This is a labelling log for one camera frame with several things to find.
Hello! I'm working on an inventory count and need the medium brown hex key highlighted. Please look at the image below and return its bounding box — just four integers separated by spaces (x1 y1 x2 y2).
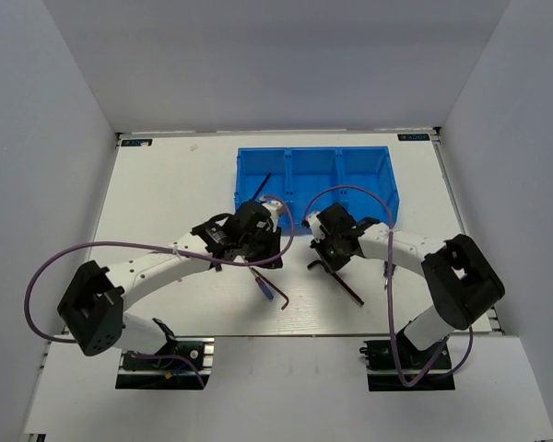
259 272 289 310

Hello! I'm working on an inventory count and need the large brown hex key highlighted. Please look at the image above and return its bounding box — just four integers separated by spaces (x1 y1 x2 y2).
306 260 365 308

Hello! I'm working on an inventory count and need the small brown hex key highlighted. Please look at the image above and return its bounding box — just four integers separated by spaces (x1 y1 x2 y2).
251 172 272 201

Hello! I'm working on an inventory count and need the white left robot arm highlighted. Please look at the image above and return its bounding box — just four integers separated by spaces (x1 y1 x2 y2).
57 198 290 367

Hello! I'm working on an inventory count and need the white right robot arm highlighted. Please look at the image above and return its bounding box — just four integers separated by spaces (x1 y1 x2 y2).
303 204 505 367

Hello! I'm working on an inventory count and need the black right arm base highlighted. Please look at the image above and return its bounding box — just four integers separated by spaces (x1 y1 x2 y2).
359 340 455 392

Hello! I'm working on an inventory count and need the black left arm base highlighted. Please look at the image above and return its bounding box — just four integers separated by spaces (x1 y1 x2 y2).
115 338 215 390

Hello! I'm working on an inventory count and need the blue three-compartment plastic bin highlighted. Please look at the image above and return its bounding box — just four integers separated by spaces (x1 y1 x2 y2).
234 146 400 234

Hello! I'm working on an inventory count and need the right corner label sticker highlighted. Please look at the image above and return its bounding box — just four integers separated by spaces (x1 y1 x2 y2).
397 134 430 142

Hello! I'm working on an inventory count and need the corner label sticker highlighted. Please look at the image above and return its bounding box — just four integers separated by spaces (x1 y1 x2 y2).
121 138 153 147
397 134 430 142

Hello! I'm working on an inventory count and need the left corner label sticker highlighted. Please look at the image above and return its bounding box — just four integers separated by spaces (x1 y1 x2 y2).
121 138 153 147

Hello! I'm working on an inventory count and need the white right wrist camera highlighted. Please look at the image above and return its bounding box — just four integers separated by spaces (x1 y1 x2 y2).
302 211 325 243

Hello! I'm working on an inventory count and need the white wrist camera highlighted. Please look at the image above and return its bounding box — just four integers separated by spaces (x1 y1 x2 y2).
261 200 287 231
302 211 325 243

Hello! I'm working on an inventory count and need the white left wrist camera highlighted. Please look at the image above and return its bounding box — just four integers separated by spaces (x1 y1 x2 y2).
261 200 287 231

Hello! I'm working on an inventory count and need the red blue handled screwdriver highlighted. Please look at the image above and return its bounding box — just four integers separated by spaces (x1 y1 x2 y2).
249 267 274 301

